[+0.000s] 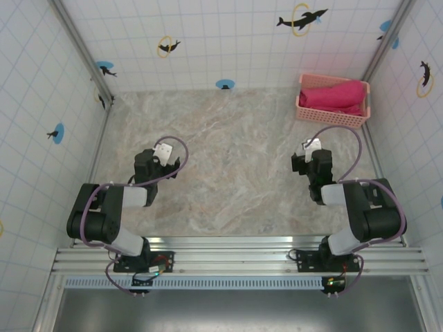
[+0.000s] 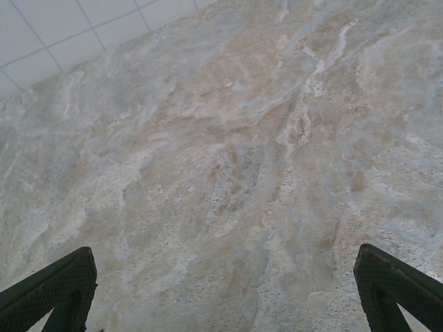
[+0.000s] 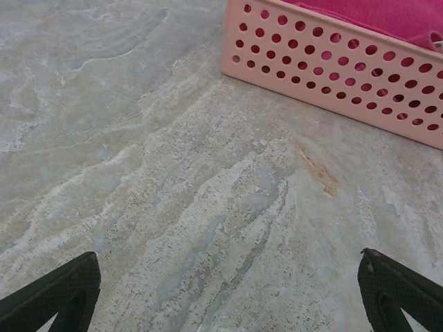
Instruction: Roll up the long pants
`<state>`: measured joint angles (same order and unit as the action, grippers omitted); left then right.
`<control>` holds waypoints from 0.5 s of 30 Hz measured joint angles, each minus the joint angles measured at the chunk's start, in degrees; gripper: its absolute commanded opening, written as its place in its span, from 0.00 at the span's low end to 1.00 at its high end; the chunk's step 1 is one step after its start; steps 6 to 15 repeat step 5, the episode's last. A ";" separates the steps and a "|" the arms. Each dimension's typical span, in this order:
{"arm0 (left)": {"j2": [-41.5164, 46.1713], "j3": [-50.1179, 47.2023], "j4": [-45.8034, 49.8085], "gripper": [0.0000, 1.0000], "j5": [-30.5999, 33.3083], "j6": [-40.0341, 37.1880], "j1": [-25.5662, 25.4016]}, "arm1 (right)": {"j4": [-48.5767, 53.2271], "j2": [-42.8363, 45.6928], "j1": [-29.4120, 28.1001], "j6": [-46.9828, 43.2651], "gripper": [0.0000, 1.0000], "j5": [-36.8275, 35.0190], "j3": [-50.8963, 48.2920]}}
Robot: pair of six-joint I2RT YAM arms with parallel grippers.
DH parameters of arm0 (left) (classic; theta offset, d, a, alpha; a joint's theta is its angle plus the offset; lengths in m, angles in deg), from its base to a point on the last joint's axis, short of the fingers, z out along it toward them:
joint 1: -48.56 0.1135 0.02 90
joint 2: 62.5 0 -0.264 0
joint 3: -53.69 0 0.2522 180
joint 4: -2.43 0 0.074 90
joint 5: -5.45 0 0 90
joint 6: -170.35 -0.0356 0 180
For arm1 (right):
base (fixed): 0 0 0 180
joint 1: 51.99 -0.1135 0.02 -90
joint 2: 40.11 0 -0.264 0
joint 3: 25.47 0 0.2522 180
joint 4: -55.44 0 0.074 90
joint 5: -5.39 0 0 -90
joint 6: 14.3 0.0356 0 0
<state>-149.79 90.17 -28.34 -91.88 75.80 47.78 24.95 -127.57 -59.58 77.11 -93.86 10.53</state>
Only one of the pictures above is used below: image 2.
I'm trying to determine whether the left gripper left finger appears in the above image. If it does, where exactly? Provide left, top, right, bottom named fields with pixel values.
left=0, top=246, right=99, bottom=332

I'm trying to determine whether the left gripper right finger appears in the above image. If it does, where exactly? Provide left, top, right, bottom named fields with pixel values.
left=353, top=242, right=443, bottom=332

